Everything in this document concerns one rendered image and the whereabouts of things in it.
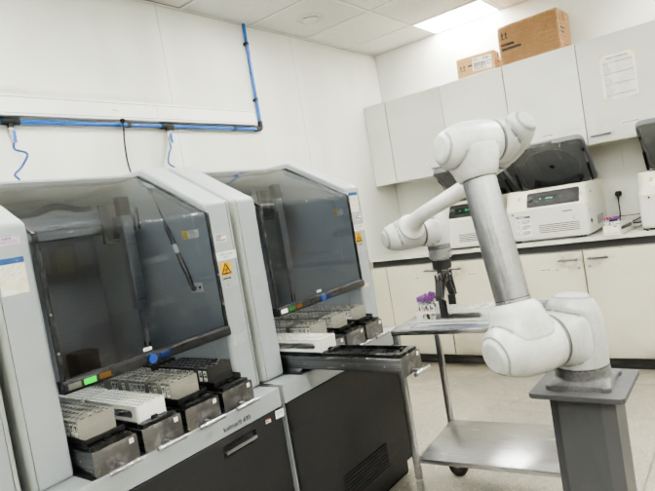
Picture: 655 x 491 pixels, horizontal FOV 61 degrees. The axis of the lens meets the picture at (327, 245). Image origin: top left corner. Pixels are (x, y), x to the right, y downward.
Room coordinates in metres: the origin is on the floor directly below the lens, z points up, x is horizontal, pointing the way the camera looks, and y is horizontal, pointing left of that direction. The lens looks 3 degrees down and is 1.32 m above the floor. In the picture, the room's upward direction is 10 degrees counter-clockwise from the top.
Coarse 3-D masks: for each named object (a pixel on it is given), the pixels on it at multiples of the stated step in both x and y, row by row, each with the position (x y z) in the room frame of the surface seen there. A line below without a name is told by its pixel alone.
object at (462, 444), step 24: (408, 408) 2.21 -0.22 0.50; (408, 432) 2.22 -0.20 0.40; (456, 432) 2.42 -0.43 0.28; (480, 432) 2.38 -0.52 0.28; (504, 432) 2.34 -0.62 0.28; (528, 432) 2.30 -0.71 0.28; (552, 432) 2.26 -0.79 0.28; (432, 456) 2.23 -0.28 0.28; (456, 456) 2.19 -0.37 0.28; (480, 456) 2.16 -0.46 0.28; (504, 456) 2.12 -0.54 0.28; (528, 456) 2.09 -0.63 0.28; (552, 456) 2.06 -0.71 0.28
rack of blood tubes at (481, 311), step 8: (456, 304) 2.23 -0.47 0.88; (464, 304) 2.20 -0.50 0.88; (472, 304) 2.17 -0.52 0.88; (480, 304) 2.16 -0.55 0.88; (488, 304) 2.12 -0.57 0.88; (416, 312) 2.22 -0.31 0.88; (424, 312) 2.20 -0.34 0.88; (432, 312) 2.19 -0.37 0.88; (448, 312) 2.15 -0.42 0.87; (456, 312) 2.13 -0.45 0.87; (464, 312) 2.12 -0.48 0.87; (480, 312) 2.08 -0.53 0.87; (488, 312) 2.07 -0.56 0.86; (424, 320) 2.21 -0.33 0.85; (432, 320) 2.19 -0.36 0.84; (440, 320) 2.17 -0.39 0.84; (448, 320) 2.15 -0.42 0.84; (456, 320) 2.13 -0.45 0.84; (464, 320) 2.12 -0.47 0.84; (472, 320) 2.10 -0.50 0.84; (480, 320) 2.09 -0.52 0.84; (488, 320) 2.07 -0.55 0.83
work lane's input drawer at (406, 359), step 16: (288, 352) 2.17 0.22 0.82; (336, 352) 2.10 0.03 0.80; (352, 352) 2.06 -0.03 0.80; (368, 352) 2.02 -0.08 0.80; (384, 352) 1.98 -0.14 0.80; (400, 352) 1.89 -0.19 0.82; (416, 352) 1.93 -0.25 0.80; (320, 368) 2.06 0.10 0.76; (336, 368) 2.01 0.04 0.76; (352, 368) 1.97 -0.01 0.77; (368, 368) 1.93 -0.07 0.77; (384, 368) 1.89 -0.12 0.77; (400, 368) 1.85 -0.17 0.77; (416, 368) 1.88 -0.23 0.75
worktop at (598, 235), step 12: (600, 228) 4.05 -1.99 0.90; (636, 228) 3.66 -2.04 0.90; (648, 228) 3.56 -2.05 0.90; (540, 240) 3.94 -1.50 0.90; (552, 240) 3.82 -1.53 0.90; (564, 240) 3.72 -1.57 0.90; (576, 240) 3.67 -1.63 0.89; (588, 240) 3.63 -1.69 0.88; (600, 240) 3.58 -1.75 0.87; (396, 252) 4.89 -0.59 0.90; (408, 252) 4.68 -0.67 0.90; (420, 252) 4.50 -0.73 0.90; (456, 252) 4.20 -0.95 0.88; (468, 252) 4.14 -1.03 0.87
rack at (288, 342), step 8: (280, 336) 2.27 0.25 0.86; (288, 336) 2.25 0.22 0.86; (296, 336) 2.21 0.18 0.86; (304, 336) 2.19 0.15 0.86; (312, 336) 2.17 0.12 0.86; (320, 336) 2.14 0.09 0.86; (328, 336) 2.12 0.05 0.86; (280, 344) 2.28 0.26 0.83; (288, 344) 2.27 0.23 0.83; (296, 344) 2.23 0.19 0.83; (304, 344) 2.25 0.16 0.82; (312, 344) 2.22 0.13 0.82; (320, 344) 2.08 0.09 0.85; (328, 344) 2.11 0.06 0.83; (320, 352) 2.08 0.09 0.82
